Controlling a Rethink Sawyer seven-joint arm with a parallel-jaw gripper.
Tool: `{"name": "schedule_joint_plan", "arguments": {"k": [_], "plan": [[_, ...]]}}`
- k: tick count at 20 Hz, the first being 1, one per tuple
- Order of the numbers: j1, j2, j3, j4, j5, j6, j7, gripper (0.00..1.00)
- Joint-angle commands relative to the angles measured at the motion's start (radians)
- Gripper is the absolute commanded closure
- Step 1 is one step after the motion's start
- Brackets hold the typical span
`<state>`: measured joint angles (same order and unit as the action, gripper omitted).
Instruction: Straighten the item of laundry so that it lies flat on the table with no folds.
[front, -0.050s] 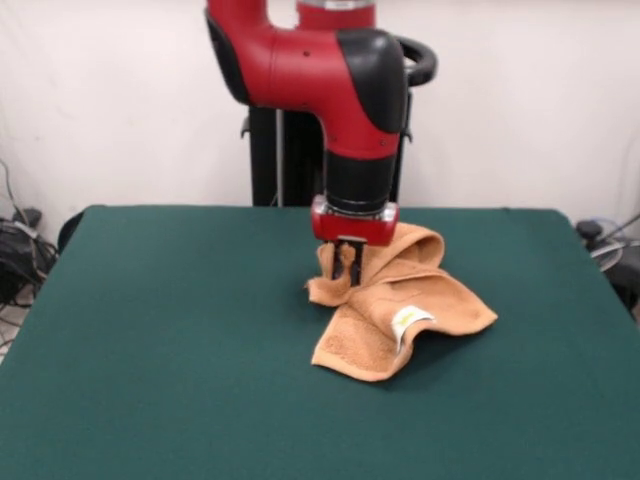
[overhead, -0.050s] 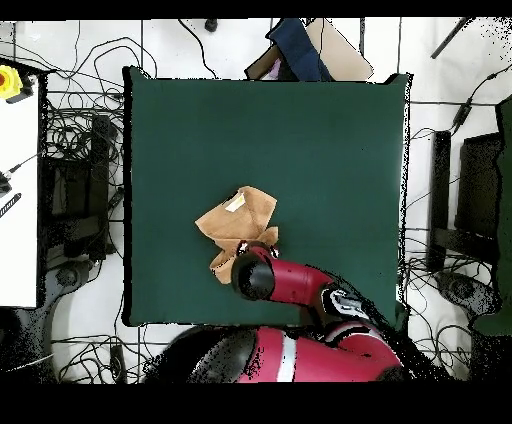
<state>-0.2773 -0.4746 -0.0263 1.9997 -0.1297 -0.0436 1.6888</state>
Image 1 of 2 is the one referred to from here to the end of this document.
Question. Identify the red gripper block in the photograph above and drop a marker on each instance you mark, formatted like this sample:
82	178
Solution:
355	227

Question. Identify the orange terry towel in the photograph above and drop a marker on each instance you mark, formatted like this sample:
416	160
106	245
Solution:
400	310

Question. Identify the dark green table cloth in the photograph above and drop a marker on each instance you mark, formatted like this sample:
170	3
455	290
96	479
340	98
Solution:
150	350

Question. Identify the small black device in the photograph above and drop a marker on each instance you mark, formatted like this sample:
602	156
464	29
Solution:
589	230
27	216

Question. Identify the grey round base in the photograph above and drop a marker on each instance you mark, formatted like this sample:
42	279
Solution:
607	255

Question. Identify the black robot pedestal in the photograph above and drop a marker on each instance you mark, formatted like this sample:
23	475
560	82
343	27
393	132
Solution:
265	160

